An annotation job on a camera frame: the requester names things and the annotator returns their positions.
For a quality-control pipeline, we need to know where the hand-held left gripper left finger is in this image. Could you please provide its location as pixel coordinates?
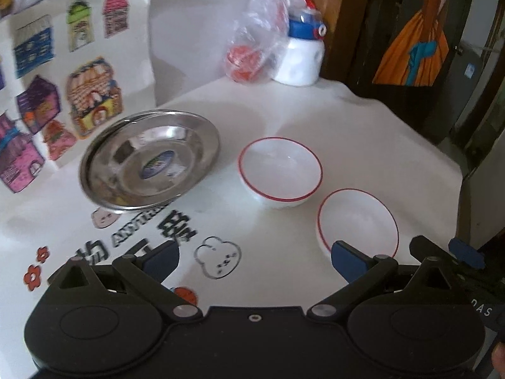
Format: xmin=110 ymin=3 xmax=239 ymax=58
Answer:
xmin=57 ymin=240 xmax=204 ymax=322

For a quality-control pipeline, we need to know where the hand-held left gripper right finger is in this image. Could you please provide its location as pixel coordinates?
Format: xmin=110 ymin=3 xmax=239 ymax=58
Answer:
xmin=307 ymin=240 xmax=458 ymax=322

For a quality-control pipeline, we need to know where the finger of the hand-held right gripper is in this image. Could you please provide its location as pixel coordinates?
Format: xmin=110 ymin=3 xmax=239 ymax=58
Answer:
xmin=409 ymin=235 xmax=458 ymax=263
xmin=449 ymin=238 xmax=486 ymax=270

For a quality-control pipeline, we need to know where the white red-rimmed bowl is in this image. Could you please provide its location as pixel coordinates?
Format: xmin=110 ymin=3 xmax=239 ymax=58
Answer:
xmin=317 ymin=189 xmax=400 ymax=259
xmin=238 ymin=137 xmax=323 ymax=209

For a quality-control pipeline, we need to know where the white printed tablecloth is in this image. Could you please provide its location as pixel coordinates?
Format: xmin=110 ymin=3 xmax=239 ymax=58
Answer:
xmin=0 ymin=75 xmax=464 ymax=312

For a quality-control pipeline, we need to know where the grey panel with blue sticker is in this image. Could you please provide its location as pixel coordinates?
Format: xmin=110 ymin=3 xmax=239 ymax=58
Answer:
xmin=454 ymin=35 xmax=505 ymax=190

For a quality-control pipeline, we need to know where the white bottle blue lid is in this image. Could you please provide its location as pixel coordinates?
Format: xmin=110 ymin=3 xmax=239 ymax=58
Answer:
xmin=273 ymin=0 xmax=327 ymax=87

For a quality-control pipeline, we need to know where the orange dress figure painting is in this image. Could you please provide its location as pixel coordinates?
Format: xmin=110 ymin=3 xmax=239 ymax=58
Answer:
xmin=355 ymin=0 xmax=480 ymax=135

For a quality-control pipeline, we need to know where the clear plastic bag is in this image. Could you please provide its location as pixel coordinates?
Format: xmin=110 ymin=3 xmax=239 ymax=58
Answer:
xmin=223 ymin=0 xmax=290 ymax=83

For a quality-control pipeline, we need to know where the colourful houses drawing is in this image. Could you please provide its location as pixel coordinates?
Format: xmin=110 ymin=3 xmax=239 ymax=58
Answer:
xmin=0 ymin=0 xmax=156 ymax=194

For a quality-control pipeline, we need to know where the brown wooden door frame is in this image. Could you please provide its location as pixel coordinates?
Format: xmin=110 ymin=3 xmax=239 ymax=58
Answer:
xmin=309 ymin=0 xmax=373 ymax=83

